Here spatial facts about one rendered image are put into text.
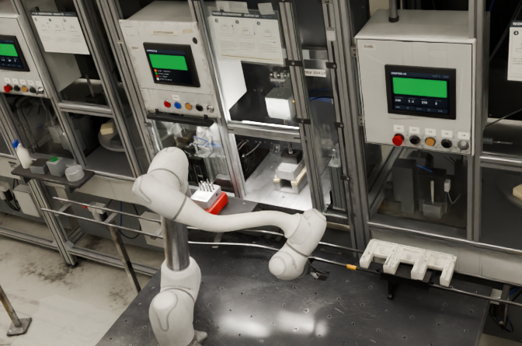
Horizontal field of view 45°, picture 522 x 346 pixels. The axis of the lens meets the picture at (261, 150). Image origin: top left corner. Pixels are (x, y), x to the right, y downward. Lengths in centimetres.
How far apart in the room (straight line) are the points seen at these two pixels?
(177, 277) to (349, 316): 74
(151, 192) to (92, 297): 207
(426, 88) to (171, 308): 129
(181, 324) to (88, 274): 188
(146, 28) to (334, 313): 146
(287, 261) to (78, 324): 204
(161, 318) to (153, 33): 119
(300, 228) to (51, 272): 257
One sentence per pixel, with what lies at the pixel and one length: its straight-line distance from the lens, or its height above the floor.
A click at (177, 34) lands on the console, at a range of 273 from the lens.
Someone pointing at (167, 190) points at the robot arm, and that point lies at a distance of 227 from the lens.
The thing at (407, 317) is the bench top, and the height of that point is 68.
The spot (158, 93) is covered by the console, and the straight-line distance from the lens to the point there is 297.
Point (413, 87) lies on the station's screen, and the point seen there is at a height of 162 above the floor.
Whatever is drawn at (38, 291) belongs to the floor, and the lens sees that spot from 449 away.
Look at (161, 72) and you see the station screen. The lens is 286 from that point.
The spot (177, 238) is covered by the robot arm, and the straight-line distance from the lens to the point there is 258.
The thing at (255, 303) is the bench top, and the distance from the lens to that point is 288.
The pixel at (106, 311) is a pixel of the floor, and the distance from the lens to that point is 412.
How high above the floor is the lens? 273
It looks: 32 degrees down
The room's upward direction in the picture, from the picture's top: 12 degrees counter-clockwise
